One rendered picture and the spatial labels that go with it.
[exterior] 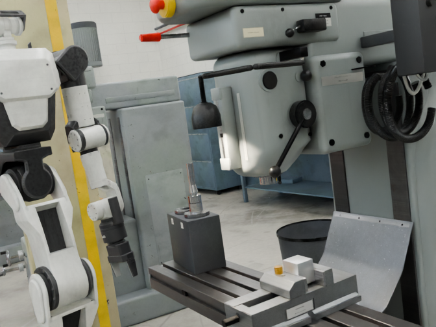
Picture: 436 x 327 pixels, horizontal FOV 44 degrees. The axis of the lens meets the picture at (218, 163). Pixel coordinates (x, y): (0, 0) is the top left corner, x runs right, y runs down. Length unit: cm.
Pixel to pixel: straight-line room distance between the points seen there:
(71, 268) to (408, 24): 120
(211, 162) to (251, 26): 749
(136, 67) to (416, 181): 980
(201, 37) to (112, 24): 972
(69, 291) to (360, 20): 118
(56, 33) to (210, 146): 592
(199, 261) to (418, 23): 104
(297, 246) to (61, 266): 187
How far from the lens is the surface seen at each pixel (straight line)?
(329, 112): 144
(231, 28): 129
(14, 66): 179
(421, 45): 132
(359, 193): 175
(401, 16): 135
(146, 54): 1127
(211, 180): 884
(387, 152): 163
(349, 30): 153
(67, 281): 178
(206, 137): 873
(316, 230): 376
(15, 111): 178
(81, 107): 195
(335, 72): 146
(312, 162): 778
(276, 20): 135
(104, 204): 195
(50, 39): 303
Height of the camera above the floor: 152
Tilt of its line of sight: 7 degrees down
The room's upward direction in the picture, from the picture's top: 8 degrees counter-clockwise
